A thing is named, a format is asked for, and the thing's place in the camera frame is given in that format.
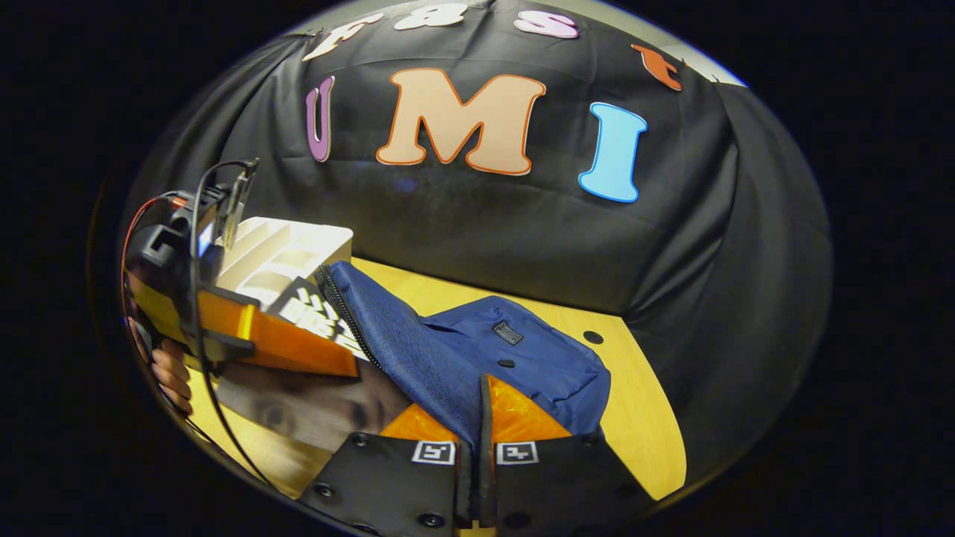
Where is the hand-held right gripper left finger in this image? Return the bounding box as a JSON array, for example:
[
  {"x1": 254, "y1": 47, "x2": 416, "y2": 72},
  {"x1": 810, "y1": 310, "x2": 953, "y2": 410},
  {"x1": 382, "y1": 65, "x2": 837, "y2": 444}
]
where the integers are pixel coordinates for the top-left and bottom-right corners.
[{"x1": 298, "y1": 405, "x2": 475, "y2": 537}]

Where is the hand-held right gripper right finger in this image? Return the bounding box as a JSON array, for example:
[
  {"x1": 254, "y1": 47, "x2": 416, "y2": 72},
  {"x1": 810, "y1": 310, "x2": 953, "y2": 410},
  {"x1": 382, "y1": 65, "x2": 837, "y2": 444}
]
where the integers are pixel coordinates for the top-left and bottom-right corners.
[{"x1": 477, "y1": 375, "x2": 650, "y2": 537}]

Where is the black and white book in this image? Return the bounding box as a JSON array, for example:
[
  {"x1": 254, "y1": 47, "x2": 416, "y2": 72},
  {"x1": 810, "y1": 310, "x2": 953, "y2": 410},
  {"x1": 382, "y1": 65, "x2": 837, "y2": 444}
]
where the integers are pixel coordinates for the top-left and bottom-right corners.
[{"x1": 216, "y1": 277, "x2": 411, "y2": 453}]

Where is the white bookshelf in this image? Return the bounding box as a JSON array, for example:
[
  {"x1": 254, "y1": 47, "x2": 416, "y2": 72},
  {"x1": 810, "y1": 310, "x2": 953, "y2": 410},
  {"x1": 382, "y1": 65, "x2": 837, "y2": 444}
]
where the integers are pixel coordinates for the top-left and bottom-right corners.
[{"x1": 216, "y1": 216, "x2": 354, "y2": 307}]

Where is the blue schoolbag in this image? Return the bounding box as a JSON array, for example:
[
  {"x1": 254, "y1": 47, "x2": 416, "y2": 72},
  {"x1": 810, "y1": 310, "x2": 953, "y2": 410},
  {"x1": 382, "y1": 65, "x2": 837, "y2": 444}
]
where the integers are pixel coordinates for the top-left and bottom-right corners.
[{"x1": 313, "y1": 261, "x2": 613, "y2": 448}]

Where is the black backdrop cloth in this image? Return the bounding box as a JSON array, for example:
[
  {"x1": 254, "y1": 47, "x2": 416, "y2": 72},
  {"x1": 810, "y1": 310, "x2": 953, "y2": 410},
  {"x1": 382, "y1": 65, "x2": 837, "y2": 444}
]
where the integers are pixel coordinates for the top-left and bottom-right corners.
[{"x1": 123, "y1": 0, "x2": 833, "y2": 478}]

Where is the black cable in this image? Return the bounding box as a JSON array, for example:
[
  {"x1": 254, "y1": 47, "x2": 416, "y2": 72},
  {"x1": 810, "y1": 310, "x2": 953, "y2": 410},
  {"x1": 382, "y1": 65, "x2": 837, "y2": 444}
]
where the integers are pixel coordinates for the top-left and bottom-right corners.
[{"x1": 187, "y1": 158, "x2": 288, "y2": 492}]

